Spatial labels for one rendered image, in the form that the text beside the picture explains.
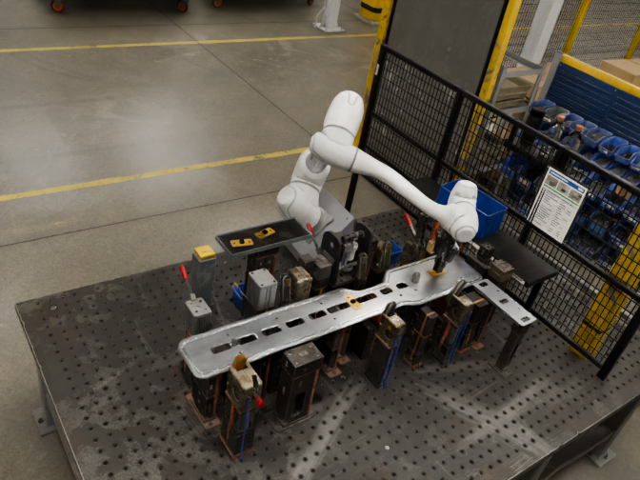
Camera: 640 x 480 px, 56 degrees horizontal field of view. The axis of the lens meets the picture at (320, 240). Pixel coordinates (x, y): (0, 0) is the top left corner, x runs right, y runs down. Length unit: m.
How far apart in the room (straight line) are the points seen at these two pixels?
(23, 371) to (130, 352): 1.05
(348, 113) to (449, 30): 2.44
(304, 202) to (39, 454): 1.66
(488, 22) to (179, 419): 3.32
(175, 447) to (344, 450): 0.60
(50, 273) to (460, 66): 3.12
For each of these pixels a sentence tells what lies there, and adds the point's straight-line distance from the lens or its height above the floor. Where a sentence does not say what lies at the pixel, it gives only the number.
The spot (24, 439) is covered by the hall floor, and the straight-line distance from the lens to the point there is 3.24.
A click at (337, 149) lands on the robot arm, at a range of 2.37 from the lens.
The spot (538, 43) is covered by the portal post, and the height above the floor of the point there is 1.03.
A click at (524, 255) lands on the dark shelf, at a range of 3.00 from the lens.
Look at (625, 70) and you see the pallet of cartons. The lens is 6.62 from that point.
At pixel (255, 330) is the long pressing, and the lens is 2.23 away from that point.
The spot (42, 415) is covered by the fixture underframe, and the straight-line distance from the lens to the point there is 3.28.
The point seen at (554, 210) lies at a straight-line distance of 2.93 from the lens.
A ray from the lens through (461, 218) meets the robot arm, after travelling 2.32.
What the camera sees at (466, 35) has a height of 1.43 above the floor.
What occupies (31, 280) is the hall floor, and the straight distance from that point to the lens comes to 4.03.
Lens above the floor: 2.55
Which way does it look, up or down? 35 degrees down
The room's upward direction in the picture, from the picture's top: 12 degrees clockwise
